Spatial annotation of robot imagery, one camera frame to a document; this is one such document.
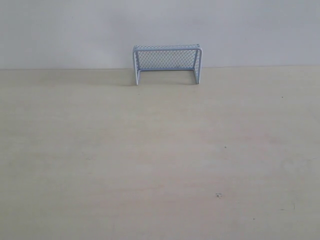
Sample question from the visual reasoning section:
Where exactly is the white miniature soccer goal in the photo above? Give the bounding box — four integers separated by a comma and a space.
132, 44, 203, 85

